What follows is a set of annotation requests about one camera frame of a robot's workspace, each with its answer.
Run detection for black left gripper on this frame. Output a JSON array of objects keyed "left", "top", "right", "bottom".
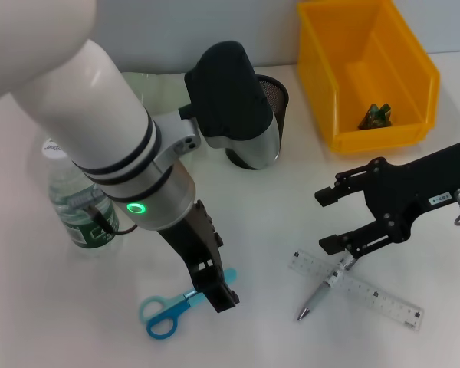
[{"left": 156, "top": 199, "right": 242, "bottom": 314}]

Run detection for black mesh pen holder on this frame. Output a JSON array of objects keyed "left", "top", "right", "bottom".
[{"left": 225, "top": 74, "right": 291, "bottom": 170}]

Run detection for clear water bottle green label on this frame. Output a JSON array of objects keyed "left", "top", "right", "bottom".
[{"left": 41, "top": 137, "right": 120, "bottom": 258}]

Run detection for silver ballpoint pen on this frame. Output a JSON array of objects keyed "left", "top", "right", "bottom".
[{"left": 297, "top": 255, "right": 360, "bottom": 322}]

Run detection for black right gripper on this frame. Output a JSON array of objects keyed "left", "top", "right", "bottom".
[{"left": 314, "top": 141, "right": 460, "bottom": 258}]

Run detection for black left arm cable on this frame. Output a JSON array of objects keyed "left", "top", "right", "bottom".
[{"left": 86, "top": 201, "right": 141, "bottom": 235}]

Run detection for pale green fruit plate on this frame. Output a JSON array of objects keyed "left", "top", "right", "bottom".
[{"left": 120, "top": 71, "right": 192, "bottom": 116}]

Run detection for transparent plastic ruler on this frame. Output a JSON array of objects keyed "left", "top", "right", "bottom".
[{"left": 289, "top": 249, "right": 426, "bottom": 331}]

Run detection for green plastic wrapper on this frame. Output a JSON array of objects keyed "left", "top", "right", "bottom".
[{"left": 358, "top": 102, "right": 392, "bottom": 130}]

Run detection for blue scissors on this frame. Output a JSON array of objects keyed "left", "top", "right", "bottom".
[{"left": 137, "top": 268, "right": 238, "bottom": 340}]

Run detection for yellow plastic bin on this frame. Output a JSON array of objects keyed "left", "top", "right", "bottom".
[{"left": 297, "top": 0, "right": 441, "bottom": 155}]

